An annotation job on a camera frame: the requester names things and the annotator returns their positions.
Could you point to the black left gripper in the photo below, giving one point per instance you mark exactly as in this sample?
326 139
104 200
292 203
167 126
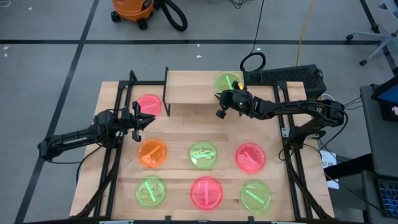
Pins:
136 124

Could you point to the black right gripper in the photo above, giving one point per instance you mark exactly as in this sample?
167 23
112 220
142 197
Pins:
244 104

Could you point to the pink translucent plastic plate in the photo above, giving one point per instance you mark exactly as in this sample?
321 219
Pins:
150 102
214 193
250 165

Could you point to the green translucent plastic plate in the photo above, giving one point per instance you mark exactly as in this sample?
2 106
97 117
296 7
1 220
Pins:
261 186
155 199
224 79

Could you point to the orange translucent plastic plate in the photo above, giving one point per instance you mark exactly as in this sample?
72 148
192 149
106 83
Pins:
152 155

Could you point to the green plate with squiggly marks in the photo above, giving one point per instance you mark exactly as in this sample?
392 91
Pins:
203 161

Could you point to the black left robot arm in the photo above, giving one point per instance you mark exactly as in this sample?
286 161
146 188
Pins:
74 138

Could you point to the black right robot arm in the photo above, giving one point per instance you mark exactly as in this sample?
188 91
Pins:
295 107

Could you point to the wooden shelf with black legs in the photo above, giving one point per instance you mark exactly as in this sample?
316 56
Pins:
189 87

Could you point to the orange shop vacuum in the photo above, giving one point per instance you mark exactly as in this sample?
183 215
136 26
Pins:
130 9

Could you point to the white paper sheet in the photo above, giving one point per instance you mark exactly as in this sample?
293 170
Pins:
328 158

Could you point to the black laptop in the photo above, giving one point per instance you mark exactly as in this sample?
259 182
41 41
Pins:
390 96

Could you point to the grey side desk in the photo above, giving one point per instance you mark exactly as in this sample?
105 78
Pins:
385 149

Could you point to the grey office chair base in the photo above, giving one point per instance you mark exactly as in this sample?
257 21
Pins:
387 39

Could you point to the black keyboard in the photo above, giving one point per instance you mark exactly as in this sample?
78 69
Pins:
390 199

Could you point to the black aluminium table frame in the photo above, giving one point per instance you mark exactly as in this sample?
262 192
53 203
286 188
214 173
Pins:
146 82

